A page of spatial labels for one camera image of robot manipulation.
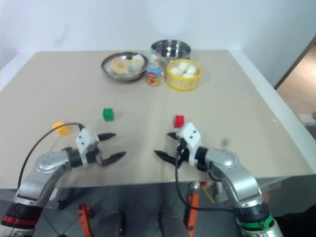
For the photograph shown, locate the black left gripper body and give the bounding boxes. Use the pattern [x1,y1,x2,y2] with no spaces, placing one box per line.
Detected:
[86,145,103,166]

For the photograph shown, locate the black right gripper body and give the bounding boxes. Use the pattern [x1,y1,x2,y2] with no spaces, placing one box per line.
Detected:
[176,138,191,169]

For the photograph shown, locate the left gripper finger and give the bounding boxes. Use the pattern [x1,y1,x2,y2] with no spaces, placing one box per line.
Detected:
[97,132,117,142]
[101,151,127,167]

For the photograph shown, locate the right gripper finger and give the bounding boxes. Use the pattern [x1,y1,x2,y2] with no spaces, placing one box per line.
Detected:
[166,132,184,142]
[153,150,178,165]

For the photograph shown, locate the red cube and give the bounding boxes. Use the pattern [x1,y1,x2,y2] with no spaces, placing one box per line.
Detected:
[173,115,185,128]

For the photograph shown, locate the green cube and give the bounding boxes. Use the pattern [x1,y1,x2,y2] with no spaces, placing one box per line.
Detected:
[102,107,115,122]

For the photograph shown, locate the orange cube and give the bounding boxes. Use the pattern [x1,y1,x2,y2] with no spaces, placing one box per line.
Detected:
[52,120,73,137]

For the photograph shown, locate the yellow round steamer basket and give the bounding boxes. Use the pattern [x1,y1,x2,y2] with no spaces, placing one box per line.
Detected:
[165,58,204,92]

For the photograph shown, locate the orange metal stand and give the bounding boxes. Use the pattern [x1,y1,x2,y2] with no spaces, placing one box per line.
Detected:
[77,203,94,237]
[184,182,201,237]

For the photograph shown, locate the shallow steel plate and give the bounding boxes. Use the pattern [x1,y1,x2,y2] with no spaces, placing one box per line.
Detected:
[101,51,149,82]

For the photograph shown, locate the small printed label bottle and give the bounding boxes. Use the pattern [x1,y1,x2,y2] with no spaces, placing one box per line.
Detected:
[145,61,163,87]

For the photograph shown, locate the round toasted bun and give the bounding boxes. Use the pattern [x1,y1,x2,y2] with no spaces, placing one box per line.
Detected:
[111,59,128,74]

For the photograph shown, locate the clear plastic wrapped food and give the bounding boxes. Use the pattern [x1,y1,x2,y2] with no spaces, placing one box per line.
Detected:
[127,54,146,74]

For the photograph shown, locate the steel pot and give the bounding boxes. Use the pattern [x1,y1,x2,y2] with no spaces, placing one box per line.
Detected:
[150,39,192,64]

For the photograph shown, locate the brown wooden door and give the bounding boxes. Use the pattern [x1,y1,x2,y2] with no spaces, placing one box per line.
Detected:
[274,35,316,117]

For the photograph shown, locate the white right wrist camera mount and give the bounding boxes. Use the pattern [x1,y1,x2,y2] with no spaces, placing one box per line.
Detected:
[178,122,204,165]

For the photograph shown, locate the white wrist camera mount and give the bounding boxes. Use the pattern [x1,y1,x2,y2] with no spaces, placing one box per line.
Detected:
[178,122,204,165]
[75,126,101,166]

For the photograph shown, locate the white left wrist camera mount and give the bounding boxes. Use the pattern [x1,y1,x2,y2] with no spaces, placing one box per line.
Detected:
[75,126,101,166]

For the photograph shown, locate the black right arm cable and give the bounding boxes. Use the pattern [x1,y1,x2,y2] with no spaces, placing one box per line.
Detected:
[174,147,238,213]

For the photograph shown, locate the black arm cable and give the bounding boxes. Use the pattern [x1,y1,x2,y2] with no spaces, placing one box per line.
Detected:
[174,147,238,213]
[17,122,85,191]

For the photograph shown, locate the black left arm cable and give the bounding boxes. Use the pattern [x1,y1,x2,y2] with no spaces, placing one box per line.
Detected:
[17,122,85,191]

